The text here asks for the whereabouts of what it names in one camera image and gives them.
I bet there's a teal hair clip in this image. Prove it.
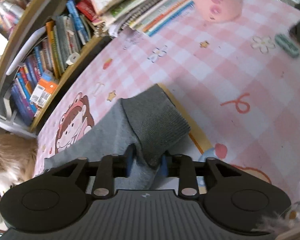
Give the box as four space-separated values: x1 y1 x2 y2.
275 34 300 58

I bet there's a fluffy orange white cat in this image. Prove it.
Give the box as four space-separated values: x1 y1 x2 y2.
0 134 38 200

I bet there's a white orange box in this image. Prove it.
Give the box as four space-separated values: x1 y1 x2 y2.
30 77 58 104
36 90 51 107

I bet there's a white power adapter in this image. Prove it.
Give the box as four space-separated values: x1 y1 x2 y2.
66 52 80 66

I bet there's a white foam tube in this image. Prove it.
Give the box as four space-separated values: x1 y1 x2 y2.
6 27 46 76

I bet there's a white orange box upper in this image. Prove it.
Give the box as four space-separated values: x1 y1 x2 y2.
30 77 58 104

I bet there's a red book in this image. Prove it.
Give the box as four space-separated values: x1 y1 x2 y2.
76 0 100 25

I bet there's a pink checkered table mat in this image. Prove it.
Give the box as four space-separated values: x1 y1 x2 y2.
35 0 300 202

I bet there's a white orange box lower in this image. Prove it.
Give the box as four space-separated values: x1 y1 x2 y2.
36 90 51 107

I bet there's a wooden bookshelf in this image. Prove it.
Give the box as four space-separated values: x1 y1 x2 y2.
0 0 109 137

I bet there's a stack of flat magazines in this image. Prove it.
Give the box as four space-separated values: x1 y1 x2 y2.
41 14 92 79

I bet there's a row of leaning blue books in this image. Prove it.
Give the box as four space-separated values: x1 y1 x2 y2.
10 44 55 126

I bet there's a grey sweatshirt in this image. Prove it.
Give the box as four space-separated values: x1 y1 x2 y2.
44 85 190 190

